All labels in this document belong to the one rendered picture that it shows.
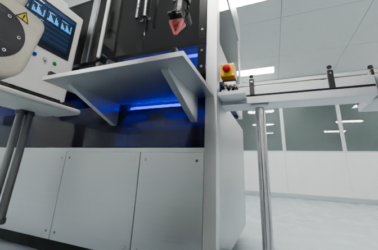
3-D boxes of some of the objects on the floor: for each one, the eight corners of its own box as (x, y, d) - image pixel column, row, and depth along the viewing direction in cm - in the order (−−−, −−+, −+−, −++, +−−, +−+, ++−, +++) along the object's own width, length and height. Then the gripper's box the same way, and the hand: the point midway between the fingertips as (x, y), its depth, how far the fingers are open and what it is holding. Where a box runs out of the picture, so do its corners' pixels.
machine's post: (205, 294, 87) (211, -63, 148) (219, 298, 84) (219, -67, 145) (201, 302, 81) (208, -73, 142) (215, 307, 79) (217, -76, 140)
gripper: (177, 21, 103) (172, 44, 96) (169, 3, 95) (163, 27, 88) (189, 18, 101) (186, 41, 94) (182, -1, 93) (178, 23, 86)
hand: (175, 33), depth 91 cm, fingers closed
